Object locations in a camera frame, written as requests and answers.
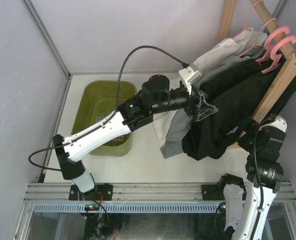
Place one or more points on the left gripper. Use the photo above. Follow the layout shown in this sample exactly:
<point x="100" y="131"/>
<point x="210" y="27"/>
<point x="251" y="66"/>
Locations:
<point x="205" y="109"/>

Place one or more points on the black shirt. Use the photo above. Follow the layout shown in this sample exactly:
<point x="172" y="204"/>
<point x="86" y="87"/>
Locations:
<point x="211" y="136"/>
<point x="239" y="88"/>

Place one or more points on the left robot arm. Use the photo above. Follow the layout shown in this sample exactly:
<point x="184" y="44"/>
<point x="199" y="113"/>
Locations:
<point x="154" y="97"/>

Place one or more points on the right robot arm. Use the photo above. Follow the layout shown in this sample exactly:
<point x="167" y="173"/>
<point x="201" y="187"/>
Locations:
<point x="247" y="203"/>

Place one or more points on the white shirt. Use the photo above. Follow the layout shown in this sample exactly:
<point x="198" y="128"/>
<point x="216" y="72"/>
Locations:
<point x="205" y="63"/>

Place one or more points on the grey shirt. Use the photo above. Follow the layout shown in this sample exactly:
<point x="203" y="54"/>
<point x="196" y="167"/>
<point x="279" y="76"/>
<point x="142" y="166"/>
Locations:
<point x="181" y="123"/>

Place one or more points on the pink hanger under grey shirt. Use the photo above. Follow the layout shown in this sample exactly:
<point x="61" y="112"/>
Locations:
<point x="259" y="33"/>

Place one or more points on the pink hanger under white shirt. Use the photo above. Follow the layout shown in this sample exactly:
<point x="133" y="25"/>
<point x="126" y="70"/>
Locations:
<point x="245" y="28"/>

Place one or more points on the wooden clothes rack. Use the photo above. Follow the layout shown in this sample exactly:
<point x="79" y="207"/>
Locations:
<point x="286" y="73"/>

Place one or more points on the green plastic basket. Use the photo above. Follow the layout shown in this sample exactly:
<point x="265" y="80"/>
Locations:
<point x="98" y="101"/>

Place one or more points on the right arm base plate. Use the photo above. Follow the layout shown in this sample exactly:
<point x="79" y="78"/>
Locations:
<point x="211" y="192"/>

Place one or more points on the slotted cable duct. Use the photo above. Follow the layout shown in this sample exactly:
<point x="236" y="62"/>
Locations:
<point x="127" y="208"/>

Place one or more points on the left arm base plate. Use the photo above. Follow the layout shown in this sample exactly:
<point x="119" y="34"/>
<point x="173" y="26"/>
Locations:
<point x="104" y="192"/>

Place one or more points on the aluminium frame rail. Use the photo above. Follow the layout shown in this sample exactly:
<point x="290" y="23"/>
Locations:
<point x="122" y="192"/>

